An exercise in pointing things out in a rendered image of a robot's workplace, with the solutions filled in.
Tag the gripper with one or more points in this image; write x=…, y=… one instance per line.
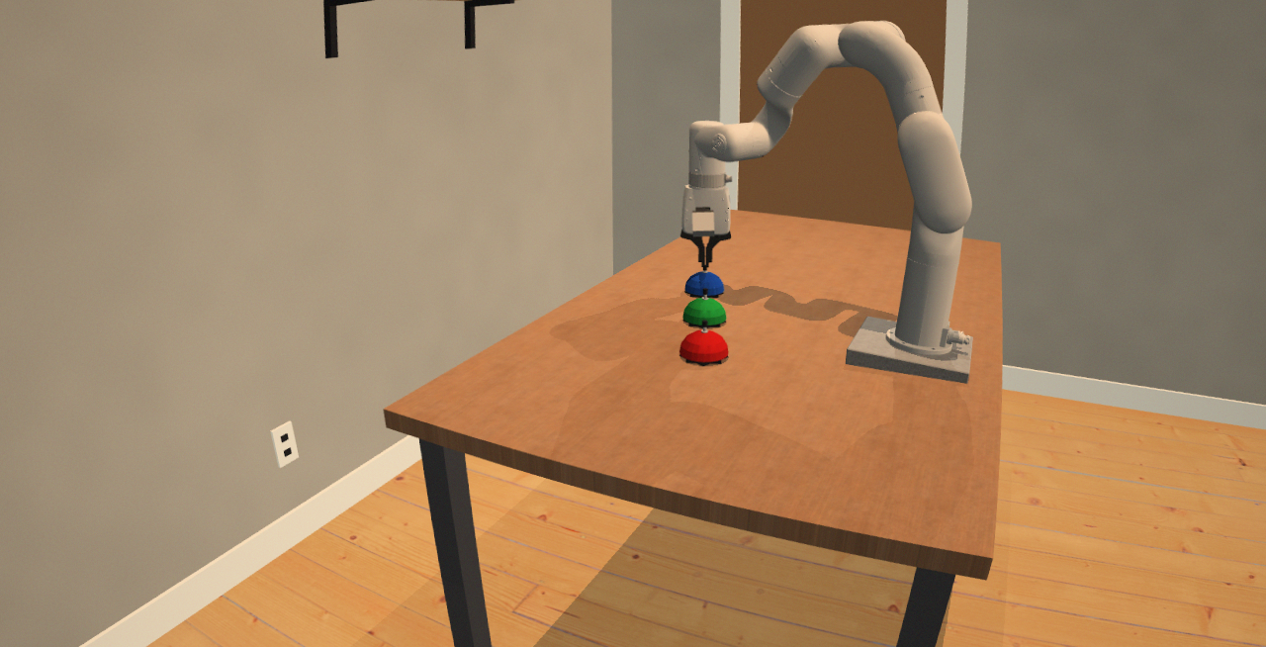
x=718, y=201

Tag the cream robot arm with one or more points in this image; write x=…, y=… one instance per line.
x=927, y=146

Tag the green service bell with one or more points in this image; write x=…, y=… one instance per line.
x=704, y=309

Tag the red dome bell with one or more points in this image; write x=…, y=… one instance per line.
x=704, y=346

